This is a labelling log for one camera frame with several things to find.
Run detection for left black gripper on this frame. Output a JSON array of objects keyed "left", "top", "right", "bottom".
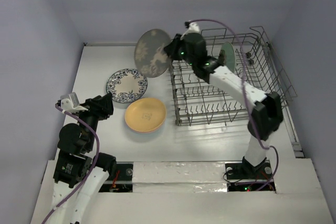
[{"left": 76, "top": 91, "right": 113, "bottom": 150}]

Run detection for yellow plate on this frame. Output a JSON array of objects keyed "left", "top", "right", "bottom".
[{"left": 124, "top": 98, "right": 167, "bottom": 133}]

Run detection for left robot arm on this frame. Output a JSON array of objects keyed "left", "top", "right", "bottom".
[{"left": 42, "top": 92, "right": 117, "bottom": 223}]

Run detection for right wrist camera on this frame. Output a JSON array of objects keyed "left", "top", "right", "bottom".
[{"left": 182, "top": 21, "right": 201, "bottom": 38}]

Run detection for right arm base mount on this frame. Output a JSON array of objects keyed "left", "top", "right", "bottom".
[{"left": 223, "top": 159, "right": 276, "bottom": 192}]

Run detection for dark olive plate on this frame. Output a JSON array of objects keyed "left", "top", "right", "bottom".
[{"left": 134, "top": 29, "right": 171, "bottom": 78}]

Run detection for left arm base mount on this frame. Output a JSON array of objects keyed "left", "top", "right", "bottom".
[{"left": 99, "top": 162, "right": 133, "bottom": 193}]

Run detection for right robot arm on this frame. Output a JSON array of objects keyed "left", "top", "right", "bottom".
[{"left": 164, "top": 33, "right": 284, "bottom": 178}]

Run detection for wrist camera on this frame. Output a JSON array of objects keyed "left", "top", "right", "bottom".
[
  {"left": 182, "top": 21, "right": 201, "bottom": 38},
  {"left": 55, "top": 92, "right": 88, "bottom": 114}
]

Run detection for grey wire dish rack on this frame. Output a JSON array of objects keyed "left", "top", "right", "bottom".
[{"left": 169, "top": 26, "right": 297, "bottom": 126}]

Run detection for teal patterned plate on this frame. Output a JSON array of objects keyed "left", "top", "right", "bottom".
[{"left": 106, "top": 68, "right": 148, "bottom": 103}]

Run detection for green plate dark motif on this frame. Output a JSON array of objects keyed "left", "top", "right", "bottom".
[{"left": 219, "top": 42, "right": 236, "bottom": 73}]

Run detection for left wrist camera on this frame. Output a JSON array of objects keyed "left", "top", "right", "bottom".
[{"left": 55, "top": 92, "right": 88, "bottom": 114}]

